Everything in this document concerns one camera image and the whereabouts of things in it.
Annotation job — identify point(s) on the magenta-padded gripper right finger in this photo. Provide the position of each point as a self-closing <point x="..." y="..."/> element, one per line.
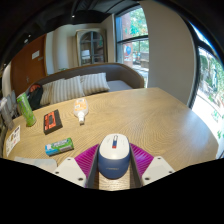
<point x="156" y="168"/>

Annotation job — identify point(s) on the large curved window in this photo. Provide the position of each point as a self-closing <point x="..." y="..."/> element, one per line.
<point x="210" y="93"/>

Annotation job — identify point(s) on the black backpack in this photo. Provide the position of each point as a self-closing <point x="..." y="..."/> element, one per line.
<point x="35" y="96"/>

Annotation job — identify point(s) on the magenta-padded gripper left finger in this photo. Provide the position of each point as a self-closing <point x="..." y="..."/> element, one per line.
<point x="71" y="170"/>

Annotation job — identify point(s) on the grey curved sofa bench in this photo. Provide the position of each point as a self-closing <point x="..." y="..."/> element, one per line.
<point x="116" y="71"/>

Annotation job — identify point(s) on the black-framed window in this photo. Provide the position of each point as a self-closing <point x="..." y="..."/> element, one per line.
<point x="133" y="43"/>

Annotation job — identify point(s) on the white printed paper sheet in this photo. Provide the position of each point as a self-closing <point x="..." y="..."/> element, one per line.
<point x="12" y="140"/>

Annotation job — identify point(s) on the brown wooden door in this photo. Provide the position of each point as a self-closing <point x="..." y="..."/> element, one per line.
<point x="28" y="71"/>

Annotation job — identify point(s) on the black and orange box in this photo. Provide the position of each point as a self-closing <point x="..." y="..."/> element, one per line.
<point x="52" y="121"/>

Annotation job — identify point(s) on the blue and white computer mouse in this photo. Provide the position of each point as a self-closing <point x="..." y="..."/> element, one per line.
<point x="113" y="156"/>

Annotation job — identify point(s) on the green drink can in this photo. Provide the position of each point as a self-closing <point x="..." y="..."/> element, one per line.
<point x="26" y="108"/>

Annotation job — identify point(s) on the glass-door cabinet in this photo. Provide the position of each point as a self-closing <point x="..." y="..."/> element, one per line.
<point x="91" y="46"/>

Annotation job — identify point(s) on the white door sign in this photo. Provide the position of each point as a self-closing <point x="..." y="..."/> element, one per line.
<point x="35" y="54"/>

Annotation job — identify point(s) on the green and blue pack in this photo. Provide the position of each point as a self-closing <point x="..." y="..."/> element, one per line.
<point x="59" y="146"/>

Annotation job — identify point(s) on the striped cushion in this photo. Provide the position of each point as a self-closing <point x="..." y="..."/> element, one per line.
<point x="95" y="83"/>
<point x="46" y="93"/>
<point x="68" y="89"/>

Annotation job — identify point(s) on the white orange squeeze bottle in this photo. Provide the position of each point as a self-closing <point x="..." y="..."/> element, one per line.
<point x="81" y="107"/>

